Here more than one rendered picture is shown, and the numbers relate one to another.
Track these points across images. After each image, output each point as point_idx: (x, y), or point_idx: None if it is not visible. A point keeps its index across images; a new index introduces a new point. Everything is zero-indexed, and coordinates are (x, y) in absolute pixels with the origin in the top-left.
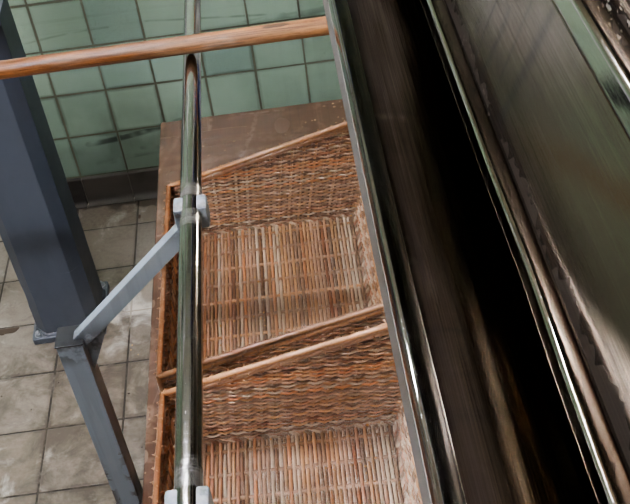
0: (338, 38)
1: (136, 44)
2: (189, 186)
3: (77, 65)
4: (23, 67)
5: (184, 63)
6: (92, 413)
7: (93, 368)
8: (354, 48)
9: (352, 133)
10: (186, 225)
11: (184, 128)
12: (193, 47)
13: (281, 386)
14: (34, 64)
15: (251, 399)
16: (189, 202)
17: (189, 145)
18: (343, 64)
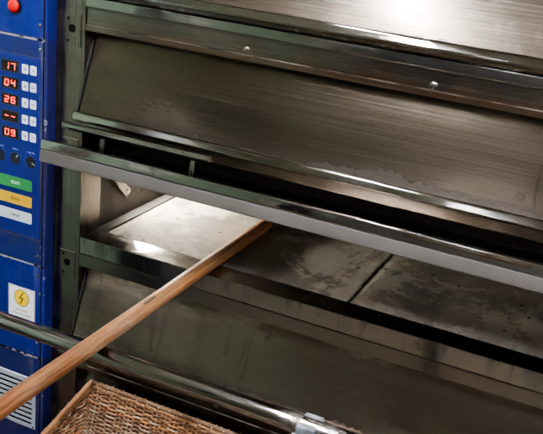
0: (420, 237)
1: (73, 351)
2: (292, 412)
3: (39, 390)
4: None
5: (108, 355)
6: None
7: None
8: (441, 238)
9: (512, 275)
10: (341, 431)
11: (208, 387)
12: (111, 337)
13: None
14: (8, 405)
15: None
16: (314, 419)
17: (237, 393)
18: (452, 246)
